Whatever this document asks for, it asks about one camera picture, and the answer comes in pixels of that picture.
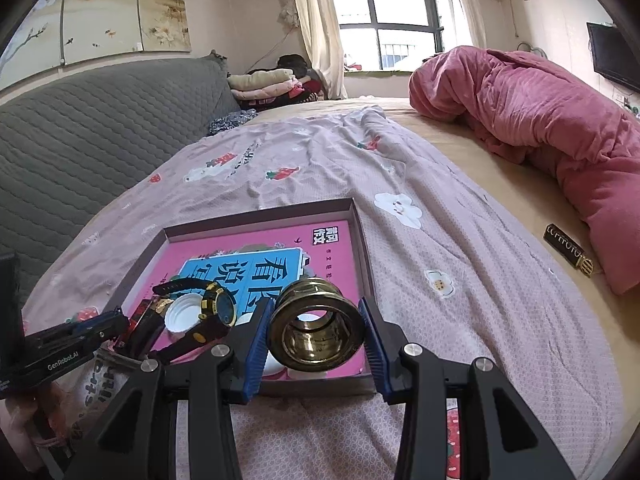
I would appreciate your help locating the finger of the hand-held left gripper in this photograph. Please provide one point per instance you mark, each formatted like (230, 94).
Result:
(100, 327)

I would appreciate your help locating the white plastic bottle cap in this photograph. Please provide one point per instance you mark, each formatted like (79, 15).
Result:
(186, 316)

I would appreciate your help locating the strawberry printed pink blanket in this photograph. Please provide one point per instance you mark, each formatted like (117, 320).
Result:
(325, 170)

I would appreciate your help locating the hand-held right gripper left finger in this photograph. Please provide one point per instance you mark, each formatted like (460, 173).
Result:
(252, 355)

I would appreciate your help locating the black wall television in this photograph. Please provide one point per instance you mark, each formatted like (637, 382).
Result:
(612, 57)

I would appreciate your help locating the pink quilted duvet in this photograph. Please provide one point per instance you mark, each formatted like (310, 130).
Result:
(540, 105)

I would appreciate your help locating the dark patterned cloth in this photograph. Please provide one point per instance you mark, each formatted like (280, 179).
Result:
(232, 122)

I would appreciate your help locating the black framed window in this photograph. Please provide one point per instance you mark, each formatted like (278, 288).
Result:
(390, 15)

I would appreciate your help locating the cream curtain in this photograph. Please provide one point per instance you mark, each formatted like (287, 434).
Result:
(317, 25)
(465, 5)

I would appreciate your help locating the pink book with blue label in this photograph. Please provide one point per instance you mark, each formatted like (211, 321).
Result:
(240, 245)

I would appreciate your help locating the beige bed sheet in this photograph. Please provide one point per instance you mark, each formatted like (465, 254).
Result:
(500, 200)

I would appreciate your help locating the stack of folded clothes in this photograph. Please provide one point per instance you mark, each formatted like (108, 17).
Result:
(265, 85)

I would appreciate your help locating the floral wall painting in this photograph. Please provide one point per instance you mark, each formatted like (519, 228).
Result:
(100, 15)

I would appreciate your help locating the small dark red bottle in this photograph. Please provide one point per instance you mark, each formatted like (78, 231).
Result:
(142, 317)

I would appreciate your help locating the black and gold small case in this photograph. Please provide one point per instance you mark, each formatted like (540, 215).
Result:
(567, 247)

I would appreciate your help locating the grey quilted headboard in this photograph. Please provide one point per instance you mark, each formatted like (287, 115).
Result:
(90, 125)

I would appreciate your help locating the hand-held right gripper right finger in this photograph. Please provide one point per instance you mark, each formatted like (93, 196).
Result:
(377, 355)

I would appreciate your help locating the pink tray box lid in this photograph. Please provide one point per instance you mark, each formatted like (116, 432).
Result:
(250, 215)

